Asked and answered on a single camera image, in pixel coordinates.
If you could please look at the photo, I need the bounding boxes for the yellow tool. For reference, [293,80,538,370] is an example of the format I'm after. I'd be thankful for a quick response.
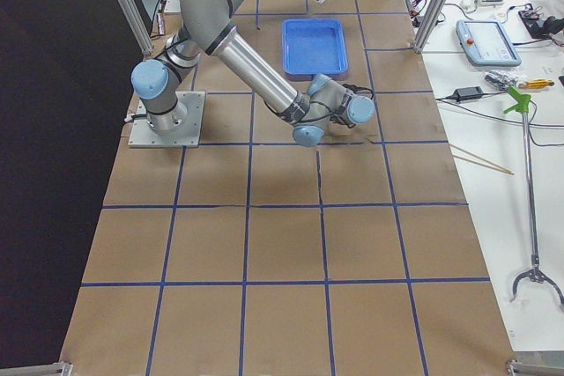
[518,79,554,90]

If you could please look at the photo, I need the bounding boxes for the blue teach pendant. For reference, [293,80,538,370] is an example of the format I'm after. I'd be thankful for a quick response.
[456,20,522,67]

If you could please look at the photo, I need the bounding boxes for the black power adapter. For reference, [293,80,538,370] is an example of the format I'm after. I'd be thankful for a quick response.
[453,86,484,102]

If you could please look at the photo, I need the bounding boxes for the wooden chopsticks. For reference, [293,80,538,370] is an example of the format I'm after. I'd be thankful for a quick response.
[449,144,514,175]

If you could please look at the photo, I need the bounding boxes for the blue plastic tray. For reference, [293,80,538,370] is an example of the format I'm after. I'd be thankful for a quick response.
[282,18,349,77]

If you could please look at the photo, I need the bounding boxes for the brown paper table cover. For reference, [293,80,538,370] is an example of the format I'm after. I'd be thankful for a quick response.
[61,0,511,375]

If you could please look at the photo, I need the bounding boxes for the white computer mouse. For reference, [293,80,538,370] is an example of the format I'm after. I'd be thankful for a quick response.
[459,0,477,13]

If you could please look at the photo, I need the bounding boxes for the green handled reacher grabber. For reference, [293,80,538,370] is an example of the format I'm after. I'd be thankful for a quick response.
[503,86,563,310]

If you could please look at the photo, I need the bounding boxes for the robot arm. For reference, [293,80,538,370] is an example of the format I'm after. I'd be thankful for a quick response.
[127,0,375,148]

